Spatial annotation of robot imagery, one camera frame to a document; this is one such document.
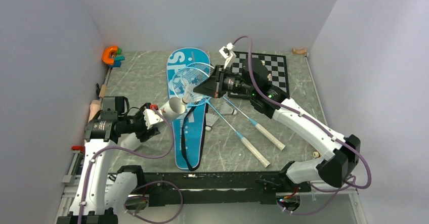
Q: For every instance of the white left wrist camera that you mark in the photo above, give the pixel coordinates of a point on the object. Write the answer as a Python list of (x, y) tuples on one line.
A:
[(152, 118)]

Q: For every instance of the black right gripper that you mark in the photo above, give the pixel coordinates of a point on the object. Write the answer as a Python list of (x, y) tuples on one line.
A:
[(213, 85)]

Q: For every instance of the white shuttlecock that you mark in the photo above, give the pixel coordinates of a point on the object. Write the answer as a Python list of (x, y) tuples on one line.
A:
[(192, 98)]

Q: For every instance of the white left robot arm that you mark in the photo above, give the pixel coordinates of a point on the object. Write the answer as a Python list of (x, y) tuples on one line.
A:
[(93, 202)]

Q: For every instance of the wooden arch block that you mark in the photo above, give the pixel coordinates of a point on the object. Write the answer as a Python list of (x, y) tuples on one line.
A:
[(296, 51)]

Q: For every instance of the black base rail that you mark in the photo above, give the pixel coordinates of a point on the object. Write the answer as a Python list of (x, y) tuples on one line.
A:
[(264, 187)]

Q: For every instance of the orange horseshoe magnet toy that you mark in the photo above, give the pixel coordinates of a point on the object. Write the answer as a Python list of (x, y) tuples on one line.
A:
[(109, 54)]

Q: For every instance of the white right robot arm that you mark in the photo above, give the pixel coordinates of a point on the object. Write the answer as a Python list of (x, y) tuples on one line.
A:
[(338, 154)]

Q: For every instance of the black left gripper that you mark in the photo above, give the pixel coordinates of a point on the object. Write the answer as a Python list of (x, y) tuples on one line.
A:
[(143, 135)]

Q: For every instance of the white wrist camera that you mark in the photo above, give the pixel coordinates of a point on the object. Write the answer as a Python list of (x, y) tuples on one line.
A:
[(228, 54), (152, 118)]

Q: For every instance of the white shuttlecock tube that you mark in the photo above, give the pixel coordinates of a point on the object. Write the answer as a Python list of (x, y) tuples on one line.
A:
[(171, 110)]

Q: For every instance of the wooden rolling pin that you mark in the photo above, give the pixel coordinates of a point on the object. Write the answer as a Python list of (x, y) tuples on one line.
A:
[(95, 107)]

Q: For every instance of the teal blue toy blocks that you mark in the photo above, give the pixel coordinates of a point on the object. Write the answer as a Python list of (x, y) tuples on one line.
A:
[(117, 58)]

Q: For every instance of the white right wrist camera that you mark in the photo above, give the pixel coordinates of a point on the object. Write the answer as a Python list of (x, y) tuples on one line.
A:
[(228, 54)]

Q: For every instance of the black white chessboard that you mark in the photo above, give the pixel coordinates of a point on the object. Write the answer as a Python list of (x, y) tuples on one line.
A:
[(276, 66)]

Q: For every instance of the blue racket bag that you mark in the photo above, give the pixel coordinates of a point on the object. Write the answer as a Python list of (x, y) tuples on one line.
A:
[(189, 130)]

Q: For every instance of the blue racket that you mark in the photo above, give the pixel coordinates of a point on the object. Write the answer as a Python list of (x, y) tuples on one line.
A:
[(204, 71), (178, 85)]

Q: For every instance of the white shuttlecock table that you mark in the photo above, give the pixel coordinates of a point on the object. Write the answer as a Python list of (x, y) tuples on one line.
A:
[(226, 109), (210, 120)]

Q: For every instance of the clear tube lid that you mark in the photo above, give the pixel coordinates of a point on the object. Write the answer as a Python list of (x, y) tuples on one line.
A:
[(237, 154)]

